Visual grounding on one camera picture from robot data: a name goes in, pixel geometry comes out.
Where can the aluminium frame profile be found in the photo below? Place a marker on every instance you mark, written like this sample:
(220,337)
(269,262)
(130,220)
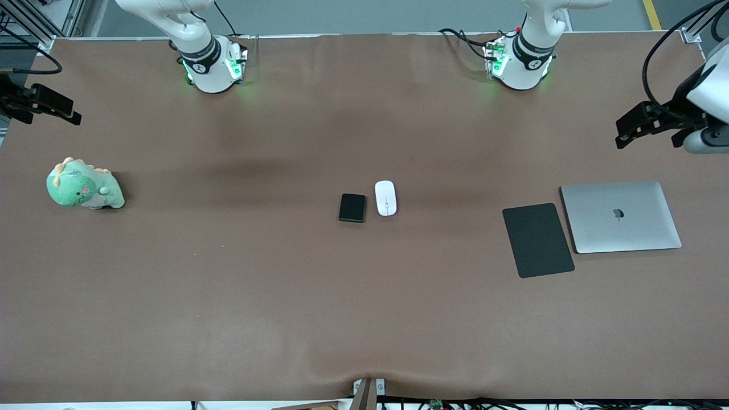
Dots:
(71,17)
(692,35)

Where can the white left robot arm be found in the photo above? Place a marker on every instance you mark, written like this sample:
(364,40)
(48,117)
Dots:
(527,57)

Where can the silver laptop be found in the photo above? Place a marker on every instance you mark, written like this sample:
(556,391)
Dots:
(621,219)

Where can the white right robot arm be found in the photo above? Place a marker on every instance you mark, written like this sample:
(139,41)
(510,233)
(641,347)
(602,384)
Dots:
(199,51)

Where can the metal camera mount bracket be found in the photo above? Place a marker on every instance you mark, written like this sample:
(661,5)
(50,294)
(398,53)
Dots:
(367,393)

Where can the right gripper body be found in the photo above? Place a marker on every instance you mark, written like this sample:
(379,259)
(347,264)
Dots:
(12,102)

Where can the white computer mouse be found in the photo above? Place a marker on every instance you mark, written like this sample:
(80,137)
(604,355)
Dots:
(385,198)

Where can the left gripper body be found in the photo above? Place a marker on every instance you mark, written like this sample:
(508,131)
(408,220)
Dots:
(675,113)

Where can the brown table cover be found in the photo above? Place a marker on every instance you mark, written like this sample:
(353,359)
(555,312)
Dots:
(364,313)

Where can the black mouse pad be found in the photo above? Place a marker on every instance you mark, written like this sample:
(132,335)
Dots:
(538,239)

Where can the green plush dinosaur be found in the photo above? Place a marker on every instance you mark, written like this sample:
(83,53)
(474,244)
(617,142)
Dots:
(80,185)

